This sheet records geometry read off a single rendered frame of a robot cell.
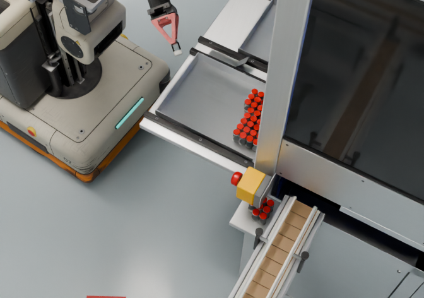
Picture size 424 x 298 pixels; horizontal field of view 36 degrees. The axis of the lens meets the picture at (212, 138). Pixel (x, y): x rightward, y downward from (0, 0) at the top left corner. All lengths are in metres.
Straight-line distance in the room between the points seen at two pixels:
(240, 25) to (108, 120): 0.80
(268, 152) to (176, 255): 1.15
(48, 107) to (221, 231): 0.90
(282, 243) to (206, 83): 0.60
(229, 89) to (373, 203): 0.65
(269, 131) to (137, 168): 1.40
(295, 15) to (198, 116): 0.84
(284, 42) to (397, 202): 0.53
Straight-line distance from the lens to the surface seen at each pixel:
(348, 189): 1.72
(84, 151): 2.74
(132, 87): 2.87
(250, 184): 1.78
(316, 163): 1.68
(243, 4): 2.35
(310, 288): 2.45
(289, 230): 1.85
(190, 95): 2.11
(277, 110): 1.57
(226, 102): 2.09
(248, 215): 1.91
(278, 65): 1.43
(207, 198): 2.90
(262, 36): 2.26
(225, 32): 2.26
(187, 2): 3.54
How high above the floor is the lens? 2.62
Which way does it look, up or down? 60 degrees down
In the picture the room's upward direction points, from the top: 1 degrees clockwise
